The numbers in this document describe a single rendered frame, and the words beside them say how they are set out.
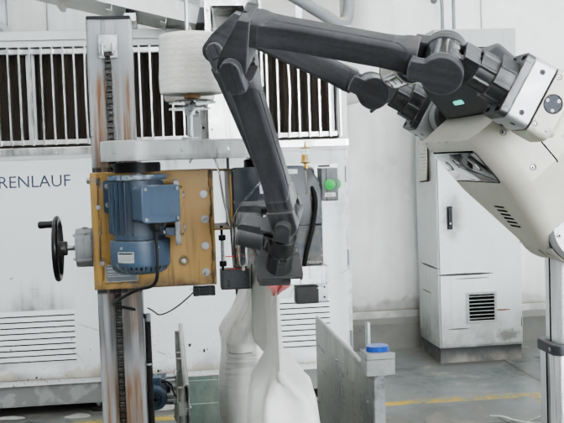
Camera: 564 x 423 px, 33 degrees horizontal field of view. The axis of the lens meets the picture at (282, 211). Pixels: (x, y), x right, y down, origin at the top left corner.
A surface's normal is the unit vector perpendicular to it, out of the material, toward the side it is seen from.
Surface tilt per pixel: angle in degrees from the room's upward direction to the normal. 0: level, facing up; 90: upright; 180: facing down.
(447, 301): 90
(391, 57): 119
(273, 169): 124
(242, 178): 90
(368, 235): 90
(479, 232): 90
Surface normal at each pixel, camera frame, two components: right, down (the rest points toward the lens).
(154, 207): 0.53, 0.03
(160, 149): 0.71, 0.01
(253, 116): -0.16, 0.61
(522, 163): 0.06, 0.10
